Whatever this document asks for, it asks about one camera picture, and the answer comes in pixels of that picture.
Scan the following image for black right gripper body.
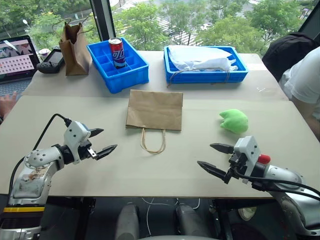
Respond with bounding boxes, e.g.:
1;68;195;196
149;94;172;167
225;151;247;185

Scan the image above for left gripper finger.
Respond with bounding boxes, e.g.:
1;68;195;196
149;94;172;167
95;143;119;161
89;127;105;139

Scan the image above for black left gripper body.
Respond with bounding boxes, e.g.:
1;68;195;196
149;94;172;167
78;140;98;162

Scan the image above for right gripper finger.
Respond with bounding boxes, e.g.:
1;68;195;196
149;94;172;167
196;160;232;185
209;142;235;155

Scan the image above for flat brown paper bag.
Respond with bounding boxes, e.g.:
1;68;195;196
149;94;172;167
125;89;184;155

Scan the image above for standing brown paper bag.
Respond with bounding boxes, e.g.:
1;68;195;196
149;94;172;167
53;17;97;77

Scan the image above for bystander bare hand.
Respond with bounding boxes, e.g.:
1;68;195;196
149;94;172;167
0;90;19;121

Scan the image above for green plush toy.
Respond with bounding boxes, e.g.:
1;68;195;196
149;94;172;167
218;108;249;135

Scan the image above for white shoe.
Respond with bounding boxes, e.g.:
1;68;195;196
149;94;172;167
237;205;257;222

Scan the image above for grey rounded robot leg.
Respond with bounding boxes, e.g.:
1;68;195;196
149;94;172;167
174;203;214;240
115;202;141;240

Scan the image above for blue compartment crate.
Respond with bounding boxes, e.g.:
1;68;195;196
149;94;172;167
86;37;150;94

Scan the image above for blue shallow plastic crate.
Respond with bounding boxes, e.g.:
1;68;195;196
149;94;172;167
163;45;249;85

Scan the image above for red and blue cola can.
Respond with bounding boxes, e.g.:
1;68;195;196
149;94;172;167
108;37;128;70

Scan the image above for black handheld controller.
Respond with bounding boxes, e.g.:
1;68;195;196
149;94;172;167
36;46;67;75

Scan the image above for white and purple cup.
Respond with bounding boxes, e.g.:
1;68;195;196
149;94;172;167
38;47;52;62

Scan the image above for white plastic bags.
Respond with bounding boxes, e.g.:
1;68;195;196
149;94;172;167
168;45;239;73

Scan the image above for person in white t-shirt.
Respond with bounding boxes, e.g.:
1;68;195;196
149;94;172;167
278;45;320;107

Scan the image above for open laptop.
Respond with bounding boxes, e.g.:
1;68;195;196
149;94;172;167
0;34;41;97

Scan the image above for black backpack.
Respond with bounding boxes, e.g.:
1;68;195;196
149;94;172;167
261;31;320;84

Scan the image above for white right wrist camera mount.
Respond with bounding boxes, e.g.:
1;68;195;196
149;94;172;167
233;135;262;185

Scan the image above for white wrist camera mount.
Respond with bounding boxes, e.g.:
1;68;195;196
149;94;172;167
233;135;262;185
63;120;92;165

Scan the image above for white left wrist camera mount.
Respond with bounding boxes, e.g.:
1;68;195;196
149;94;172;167
63;120;92;165

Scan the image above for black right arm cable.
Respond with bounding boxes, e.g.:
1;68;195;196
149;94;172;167
234;166;320;201

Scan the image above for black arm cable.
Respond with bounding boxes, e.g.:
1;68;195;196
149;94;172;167
234;166;320;201
8;113;74;201

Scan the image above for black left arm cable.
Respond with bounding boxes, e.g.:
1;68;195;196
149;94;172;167
8;113;74;201

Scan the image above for white cable under table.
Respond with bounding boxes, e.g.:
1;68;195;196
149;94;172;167
141;197;181;236

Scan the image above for black window frame post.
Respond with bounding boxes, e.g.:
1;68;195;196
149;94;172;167
89;0;117;42

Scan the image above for black slanted window frame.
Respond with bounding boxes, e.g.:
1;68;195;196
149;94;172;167
297;0;320;35

